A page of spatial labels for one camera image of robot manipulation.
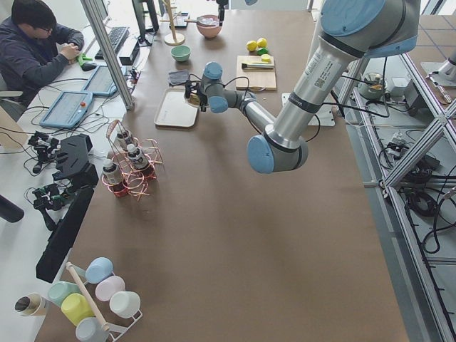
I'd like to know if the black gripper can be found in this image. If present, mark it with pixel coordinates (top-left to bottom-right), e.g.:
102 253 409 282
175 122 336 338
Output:
184 0 225 112

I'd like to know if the white round plate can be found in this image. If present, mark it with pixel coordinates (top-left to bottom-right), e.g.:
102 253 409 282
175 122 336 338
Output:
187 95 200 107

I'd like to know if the plain toast slice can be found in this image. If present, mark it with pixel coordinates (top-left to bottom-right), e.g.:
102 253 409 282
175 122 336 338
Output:
189 93 200 103

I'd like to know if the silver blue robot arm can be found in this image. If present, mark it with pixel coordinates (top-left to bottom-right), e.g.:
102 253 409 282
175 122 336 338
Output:
185 0 420 174

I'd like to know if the cream rabbit tray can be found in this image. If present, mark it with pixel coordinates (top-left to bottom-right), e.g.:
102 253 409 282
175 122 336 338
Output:
154 88 199 128

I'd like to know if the pink bowl with ice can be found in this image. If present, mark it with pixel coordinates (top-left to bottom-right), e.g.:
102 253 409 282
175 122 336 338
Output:
196 14 222 38

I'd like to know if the green ceramic bowl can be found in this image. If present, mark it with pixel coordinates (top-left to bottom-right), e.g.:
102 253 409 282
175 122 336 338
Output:
170 45 191 62

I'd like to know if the steel ice scoop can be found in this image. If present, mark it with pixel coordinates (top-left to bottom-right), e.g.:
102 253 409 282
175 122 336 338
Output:
184 16 219 27

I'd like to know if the steel muddler black tip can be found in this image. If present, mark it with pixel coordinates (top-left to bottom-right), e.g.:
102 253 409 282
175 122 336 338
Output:
241 63 274 70

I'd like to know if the whole yellow lemon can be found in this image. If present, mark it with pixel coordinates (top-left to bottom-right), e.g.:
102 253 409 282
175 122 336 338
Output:
246 40 257 52
256 37 268 48

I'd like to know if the wooden mug tree stand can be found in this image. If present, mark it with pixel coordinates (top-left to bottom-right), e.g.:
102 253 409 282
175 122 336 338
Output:
161 0 185 46

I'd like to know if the grey folded cloth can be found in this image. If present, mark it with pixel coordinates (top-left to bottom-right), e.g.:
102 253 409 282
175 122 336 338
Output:
168 70 190 86

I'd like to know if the green lime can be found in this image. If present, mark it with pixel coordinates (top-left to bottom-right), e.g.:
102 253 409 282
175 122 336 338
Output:
256 48 269 56

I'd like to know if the wooden cutting board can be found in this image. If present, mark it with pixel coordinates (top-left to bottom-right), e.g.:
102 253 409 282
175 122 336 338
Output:
235 56 276 90

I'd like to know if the halved lemon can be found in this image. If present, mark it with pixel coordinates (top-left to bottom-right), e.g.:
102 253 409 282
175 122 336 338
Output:
261 54 271 63

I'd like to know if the black monitor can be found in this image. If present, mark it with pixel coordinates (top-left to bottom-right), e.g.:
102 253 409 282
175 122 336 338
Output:
132 0 159 47

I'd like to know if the black keyboard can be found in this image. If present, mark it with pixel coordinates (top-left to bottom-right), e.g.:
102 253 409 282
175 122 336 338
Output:
108 26 129 55

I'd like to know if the blue teach pendant far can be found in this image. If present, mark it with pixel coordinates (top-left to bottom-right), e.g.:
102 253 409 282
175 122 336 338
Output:
82 66 117 98

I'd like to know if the blue teach pendant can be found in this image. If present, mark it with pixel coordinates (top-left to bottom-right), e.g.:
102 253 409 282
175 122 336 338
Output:
39 91 93 128
82 66 117 98

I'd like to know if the tea bottle back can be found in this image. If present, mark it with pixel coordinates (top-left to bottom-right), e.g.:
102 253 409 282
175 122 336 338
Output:
116 130 132 151

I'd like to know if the tea bottle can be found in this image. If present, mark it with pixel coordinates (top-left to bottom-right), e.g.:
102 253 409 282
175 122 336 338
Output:
116 130 132 151
103 158 128 197
127 143 152 178

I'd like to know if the tea bottle middle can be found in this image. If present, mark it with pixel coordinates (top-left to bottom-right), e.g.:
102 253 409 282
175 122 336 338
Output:
127 143 152 178

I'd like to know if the blue teach pendant near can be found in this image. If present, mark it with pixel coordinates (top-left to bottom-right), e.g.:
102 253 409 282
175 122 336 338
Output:
39 91 93 128

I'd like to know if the tea bottle front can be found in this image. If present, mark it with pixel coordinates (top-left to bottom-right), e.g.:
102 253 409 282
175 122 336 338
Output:
103 158 128 197

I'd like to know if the seated person dark jacket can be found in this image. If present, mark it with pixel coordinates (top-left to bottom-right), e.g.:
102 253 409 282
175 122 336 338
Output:
1 1 84 106

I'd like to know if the blue plastic cup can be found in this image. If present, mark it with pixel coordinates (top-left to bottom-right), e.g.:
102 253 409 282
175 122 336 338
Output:
85 256 113 284

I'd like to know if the pink plastic cup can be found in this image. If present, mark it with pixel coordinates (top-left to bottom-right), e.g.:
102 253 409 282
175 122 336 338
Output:
95 275 125 301

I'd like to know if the white cup rack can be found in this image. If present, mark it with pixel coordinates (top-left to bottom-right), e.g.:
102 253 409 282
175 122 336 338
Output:
66 262 143 341

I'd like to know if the white plastic cup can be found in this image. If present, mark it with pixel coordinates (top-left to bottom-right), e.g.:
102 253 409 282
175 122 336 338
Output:
109 291 141 318

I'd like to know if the green plastic cup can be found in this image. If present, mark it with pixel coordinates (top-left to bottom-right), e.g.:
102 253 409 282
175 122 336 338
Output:
48 281 80 307

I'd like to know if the yellow plastic cup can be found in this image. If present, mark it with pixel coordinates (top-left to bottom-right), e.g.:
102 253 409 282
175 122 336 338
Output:
61 293 95 326

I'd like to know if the grey plastic cup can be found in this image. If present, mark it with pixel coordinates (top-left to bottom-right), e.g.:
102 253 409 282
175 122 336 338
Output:
76 317 109 342

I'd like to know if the black camera cable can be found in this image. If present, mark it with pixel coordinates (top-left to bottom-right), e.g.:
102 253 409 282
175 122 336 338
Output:
187 73 250 93

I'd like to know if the copper wire bottle rack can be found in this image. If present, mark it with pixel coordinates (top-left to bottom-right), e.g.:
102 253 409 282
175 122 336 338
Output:
101 119 164 200

